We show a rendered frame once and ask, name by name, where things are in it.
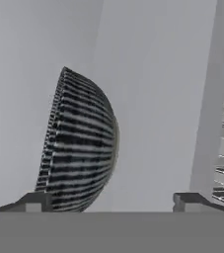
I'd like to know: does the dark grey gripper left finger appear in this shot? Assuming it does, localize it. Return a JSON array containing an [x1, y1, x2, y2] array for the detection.
[[0, 191, 53, 213]]

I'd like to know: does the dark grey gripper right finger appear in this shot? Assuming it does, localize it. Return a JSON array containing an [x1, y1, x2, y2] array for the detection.
[[172, 192, 224, 213]]

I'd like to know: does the black white striped bowl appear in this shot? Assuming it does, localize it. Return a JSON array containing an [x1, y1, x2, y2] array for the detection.
[[34, 66, 120, 213]]

